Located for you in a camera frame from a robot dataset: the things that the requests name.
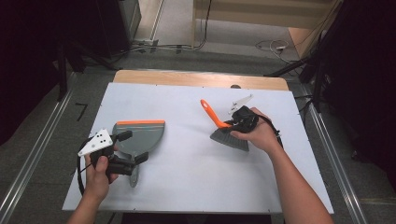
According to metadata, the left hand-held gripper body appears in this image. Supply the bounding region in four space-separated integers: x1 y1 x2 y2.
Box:
78 128 138 177

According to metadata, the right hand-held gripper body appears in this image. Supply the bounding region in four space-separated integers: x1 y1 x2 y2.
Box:
228 94 260 134

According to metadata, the grey brush with orange handle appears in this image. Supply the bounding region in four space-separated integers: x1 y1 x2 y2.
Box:
200 99 250 152

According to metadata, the grey dustpan with orange edge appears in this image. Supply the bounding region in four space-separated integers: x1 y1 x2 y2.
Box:
111 119 166 189

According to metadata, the person's right hand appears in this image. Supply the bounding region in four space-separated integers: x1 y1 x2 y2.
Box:
230 106 283 155

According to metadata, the person's left hand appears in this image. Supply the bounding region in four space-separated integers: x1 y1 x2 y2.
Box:
83 146 120 200

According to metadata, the white table board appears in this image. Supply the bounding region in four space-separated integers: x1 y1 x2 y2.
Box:
62 82 334 215

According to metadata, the wooden table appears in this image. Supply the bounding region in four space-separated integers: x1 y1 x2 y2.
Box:
112 69 290 91

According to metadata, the black metal stand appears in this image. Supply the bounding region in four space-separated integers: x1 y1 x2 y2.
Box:
56 43 70 103

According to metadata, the black tripod stand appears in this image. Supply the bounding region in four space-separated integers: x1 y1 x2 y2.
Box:
263 31 331 113

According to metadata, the light wooden furniture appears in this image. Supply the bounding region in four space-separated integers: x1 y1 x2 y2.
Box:
191 0 344 60

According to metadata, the dark cabinet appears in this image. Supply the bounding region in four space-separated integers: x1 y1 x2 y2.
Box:
94 0 143 60

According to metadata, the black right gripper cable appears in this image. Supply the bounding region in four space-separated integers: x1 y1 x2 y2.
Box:
256 114 285 149

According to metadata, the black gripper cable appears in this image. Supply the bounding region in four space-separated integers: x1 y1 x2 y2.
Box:
76 138 95 198
256 114 285 149

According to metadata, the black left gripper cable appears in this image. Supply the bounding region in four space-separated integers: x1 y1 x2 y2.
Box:
76 138 95 198

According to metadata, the metal floor rail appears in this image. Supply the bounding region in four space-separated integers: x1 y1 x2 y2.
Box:
298 83 369 224
0 73 78 224

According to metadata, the white floor cable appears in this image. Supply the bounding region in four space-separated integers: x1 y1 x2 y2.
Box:
255 38 301 64

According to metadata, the bundle of floor cables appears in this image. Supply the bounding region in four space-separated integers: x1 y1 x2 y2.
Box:
110 0 214 62

